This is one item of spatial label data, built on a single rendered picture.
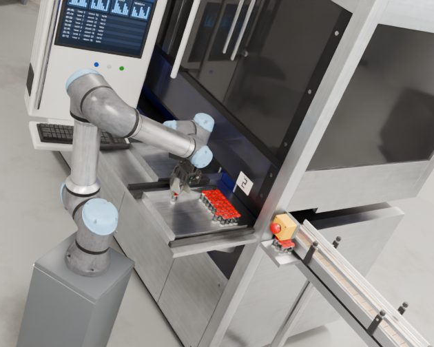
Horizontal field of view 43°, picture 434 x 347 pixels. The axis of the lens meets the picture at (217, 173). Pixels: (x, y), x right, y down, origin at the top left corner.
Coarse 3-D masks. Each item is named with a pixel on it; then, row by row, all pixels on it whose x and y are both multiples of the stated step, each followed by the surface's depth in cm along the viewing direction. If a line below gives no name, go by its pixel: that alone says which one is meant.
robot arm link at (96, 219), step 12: (84, 204) 183; (96, 204) 182; (108, 204) 184; (72, 216) 186; (84, 216) 178; (96, 216) 178; (108, 216) 180; (84, 228) 179; (96, 228) 178; (108, 228) 179; (84, 240) 181; (96, 240) 180; (108, 240) 183
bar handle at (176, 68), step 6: (198, 0) 231; (192, 6) 233; (192, 12) 234; (192, 18) 235; (192, 24) 237; (186, 30) 238; (186, 36) 239; (186, 42) 241; (180, 48) 242; (180, 54) 243; (180, 60) 245; (174, 66) 246; (174, 72) 247
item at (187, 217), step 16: (144, 192) 215; (160, 192) 220; (192, 192) 231; (160, 208) 216; (176, 208) 219; (192, 208) 223; (160, 224) 207; (176, 224) 211; (192, 224) 214; (208, 224) 217
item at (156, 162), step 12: (132, 144) 243; (144, 144) 247; (144, 156) 244; (156, 156) 247; (168, 156) 251; (144, 168) 235; (156, 168) 239; (168, 168) 242; (204, 168) 253; (156, 180) 228
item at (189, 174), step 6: (180, 162) 211; (186, 162) 209; (174, 168) 212; (180, 168) 209; (186, 168) 209; (192, 168) 206; (180, 174) 211; (186, 174) 206; (192, 174) 208; (198, 174) 209; (186, 180) 208; (192, 180) 210; (198, 180) 212
